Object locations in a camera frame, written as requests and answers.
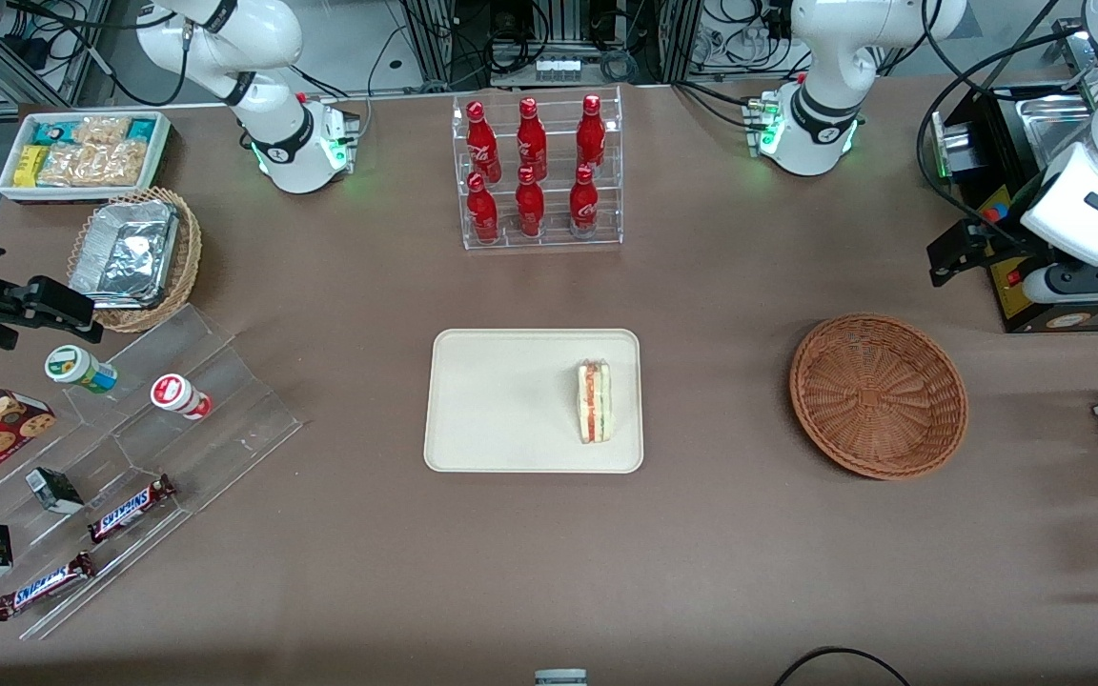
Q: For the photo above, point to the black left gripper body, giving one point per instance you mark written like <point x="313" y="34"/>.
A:
<point x="1006" y="236"/>

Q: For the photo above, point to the triangular sandwich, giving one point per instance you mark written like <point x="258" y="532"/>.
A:
<point x="595" y="402"/>

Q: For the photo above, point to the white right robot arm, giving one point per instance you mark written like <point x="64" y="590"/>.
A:
<point x="274" y="129"/>

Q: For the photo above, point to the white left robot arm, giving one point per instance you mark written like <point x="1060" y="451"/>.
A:
<point x="823" y="107"/>

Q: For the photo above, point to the aluminium foil tray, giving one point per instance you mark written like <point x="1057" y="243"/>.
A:
<point x="125" y="255"/>

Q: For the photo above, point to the light wicker basket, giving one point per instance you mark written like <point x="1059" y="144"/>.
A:
<point x="185" y="267"/>

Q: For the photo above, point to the brown wicker basket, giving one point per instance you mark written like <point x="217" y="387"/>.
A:
<point x="878" y="395"/>

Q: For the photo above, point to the beige plastic tray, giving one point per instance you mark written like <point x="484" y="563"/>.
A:
<point x="501" y="405"/>

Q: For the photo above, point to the green lid yogurt cup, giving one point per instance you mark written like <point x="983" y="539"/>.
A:
<point x="77" y="368"/>

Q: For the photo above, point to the black equipment box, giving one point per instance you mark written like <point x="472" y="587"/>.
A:
<point x="1011" y="303"/>

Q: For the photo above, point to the stainless steel pan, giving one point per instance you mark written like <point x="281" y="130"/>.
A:
<point x="1049" y="119"/>

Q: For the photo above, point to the yellow snack pack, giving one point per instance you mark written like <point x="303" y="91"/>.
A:
<point x="30" y="166"/>

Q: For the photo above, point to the clear cracker bag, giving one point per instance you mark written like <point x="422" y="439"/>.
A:
<point x="101" y="131"/>
<point x="91" y="166"/>

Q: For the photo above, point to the red lid yogurt cup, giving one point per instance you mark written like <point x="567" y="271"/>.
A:
<point x="177" y="394"/>

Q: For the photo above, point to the small black box with barcode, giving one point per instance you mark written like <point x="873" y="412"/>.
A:
<point x="53" y="490"/>

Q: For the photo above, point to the teal snack pack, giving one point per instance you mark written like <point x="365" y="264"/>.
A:
<point x="142" y="129"/>
<point x="53" y="131"/>

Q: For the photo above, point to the white snack bin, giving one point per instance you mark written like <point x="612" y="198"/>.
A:
<point x="156" y="157"/>

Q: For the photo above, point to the clear acrylic stepped display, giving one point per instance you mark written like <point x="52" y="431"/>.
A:
<point x="225" y="419"/>

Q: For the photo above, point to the Snickers chocolate bar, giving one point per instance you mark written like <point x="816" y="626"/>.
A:
<point x="44" y="586"/>
<point x="132" y="508"/>

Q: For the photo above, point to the red cola bottle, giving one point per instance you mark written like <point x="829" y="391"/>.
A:
<point x="591" y="135"/>
<point x="584" y="205"/>
<point x="530" y="208"/>
<point x="481" y="143"/>
<point x="482" y="211"/>
<point x="531" y="141"/>

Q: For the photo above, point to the clear acrylic bottle rack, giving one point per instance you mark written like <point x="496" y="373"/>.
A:
<point x="554" y="238"/>

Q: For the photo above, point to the white power strip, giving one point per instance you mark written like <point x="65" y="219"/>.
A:
<point x="557" y="68"/>

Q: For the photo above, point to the small grey device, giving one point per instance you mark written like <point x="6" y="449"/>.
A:
<point x="560" y="678"/>

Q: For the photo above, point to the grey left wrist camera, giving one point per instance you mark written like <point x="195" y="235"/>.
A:
<point x="1083" y="282"/>

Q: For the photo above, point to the aluminium equipment frame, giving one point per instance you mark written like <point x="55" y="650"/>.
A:
<point x="563" y="17"/>

